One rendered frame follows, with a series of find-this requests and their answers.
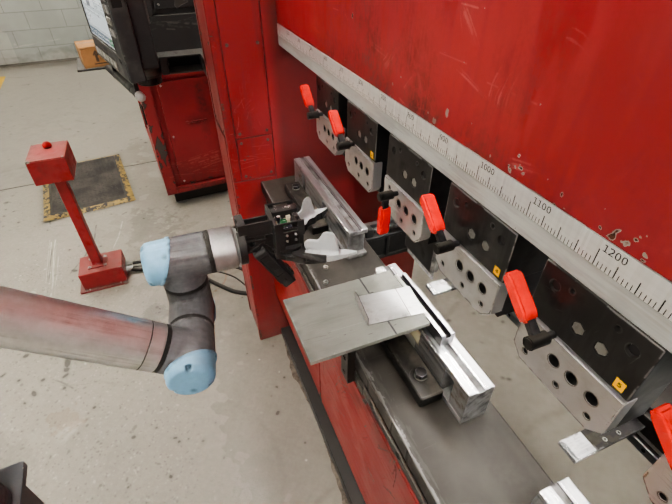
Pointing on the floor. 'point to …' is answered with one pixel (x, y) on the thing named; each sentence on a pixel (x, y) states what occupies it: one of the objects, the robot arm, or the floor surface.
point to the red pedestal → (46, 157)
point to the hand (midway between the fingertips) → (342, 232)
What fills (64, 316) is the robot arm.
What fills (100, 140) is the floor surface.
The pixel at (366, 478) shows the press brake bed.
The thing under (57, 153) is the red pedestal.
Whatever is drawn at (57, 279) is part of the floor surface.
